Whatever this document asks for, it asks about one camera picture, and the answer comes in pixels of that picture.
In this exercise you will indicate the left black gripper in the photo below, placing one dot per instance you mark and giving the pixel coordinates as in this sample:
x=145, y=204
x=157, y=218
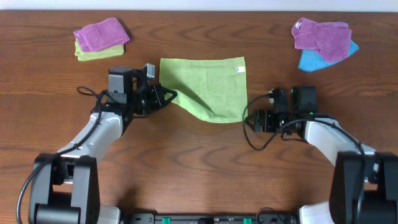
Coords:
x=158, y=97

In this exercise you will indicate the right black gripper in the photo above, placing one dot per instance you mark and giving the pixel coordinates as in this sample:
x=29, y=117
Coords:
x=267, y=127

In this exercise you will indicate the light green microfiber cloth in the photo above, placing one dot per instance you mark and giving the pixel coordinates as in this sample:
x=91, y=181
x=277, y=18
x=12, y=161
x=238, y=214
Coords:
x=214, y=91

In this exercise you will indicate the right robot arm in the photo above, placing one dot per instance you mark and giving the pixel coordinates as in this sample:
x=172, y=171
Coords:
x=364, y=185

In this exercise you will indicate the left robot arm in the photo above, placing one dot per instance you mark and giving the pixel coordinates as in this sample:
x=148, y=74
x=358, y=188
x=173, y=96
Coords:
x=64, y=186

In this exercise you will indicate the folded green cloth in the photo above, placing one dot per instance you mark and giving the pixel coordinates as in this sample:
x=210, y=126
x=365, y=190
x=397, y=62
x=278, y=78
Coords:
x=113, y=51

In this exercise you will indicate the blue cloth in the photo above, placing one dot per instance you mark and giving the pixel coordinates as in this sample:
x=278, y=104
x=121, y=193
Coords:
x=311, y=61

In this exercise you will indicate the folded purple cloth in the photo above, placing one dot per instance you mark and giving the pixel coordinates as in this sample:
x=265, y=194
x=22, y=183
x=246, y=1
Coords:
x=101, y=35

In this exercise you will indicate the crumpled purple cloth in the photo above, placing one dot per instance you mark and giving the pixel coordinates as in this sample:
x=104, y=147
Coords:
x=331, y=40

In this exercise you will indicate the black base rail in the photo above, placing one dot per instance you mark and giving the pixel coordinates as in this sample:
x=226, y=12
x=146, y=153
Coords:
x=262, y=218

